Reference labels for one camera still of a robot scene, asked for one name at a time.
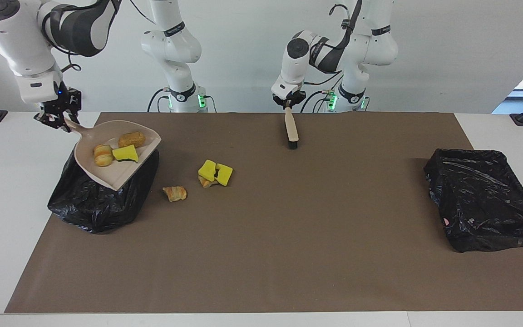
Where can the brown table mat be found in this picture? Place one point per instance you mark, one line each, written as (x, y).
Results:
(334, 272)

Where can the black bin bag with pink spot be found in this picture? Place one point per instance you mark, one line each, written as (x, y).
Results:
(484, 204)

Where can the oval brown bread roll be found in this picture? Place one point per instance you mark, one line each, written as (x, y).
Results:
(132, 139)

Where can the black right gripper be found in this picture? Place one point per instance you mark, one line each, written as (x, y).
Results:
(64, 104)

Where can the striped orange croissant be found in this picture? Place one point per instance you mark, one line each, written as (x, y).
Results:
(103, 155)
(175, 193)

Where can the curved yellow sponge piece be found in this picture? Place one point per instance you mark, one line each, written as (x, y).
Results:
(126, 153)

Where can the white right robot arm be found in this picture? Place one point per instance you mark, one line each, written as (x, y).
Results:
(16, 36)

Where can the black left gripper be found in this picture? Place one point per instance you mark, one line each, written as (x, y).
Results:
(289, 97)

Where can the black plastic bin bag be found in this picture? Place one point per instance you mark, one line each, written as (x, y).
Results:
(98, 209)

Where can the small croissant piece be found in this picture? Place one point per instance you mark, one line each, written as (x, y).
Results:
(205, 183)

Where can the beige brush with black bristles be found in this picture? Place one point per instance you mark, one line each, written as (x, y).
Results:
(292, 129)

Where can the beige plastic dustpan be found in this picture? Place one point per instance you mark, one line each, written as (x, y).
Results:
(120, 175)

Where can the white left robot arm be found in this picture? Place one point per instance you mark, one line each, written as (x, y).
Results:
(361, 45)

